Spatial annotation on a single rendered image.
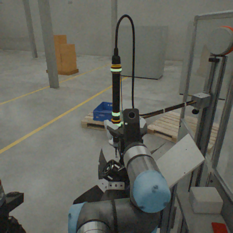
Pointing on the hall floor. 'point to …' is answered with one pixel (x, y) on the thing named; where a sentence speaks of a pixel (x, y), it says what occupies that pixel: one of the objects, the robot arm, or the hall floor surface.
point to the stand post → (168, 211)
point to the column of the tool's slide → (206, 129)
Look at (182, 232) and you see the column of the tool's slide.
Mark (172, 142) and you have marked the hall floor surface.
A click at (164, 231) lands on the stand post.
